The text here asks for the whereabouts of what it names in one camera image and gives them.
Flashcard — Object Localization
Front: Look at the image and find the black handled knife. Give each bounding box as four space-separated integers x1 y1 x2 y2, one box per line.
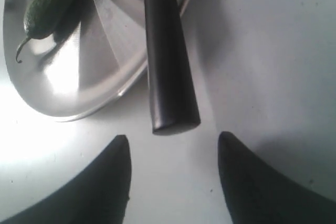
144 0 201 136

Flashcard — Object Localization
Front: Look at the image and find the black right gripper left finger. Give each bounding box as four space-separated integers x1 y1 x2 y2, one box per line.
3 135 131 223

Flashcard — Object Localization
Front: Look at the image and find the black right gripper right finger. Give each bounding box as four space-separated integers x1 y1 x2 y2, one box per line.
218 132 335 223

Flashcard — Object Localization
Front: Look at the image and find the round stainless steel plate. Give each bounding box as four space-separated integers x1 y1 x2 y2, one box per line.
3 0 201 122

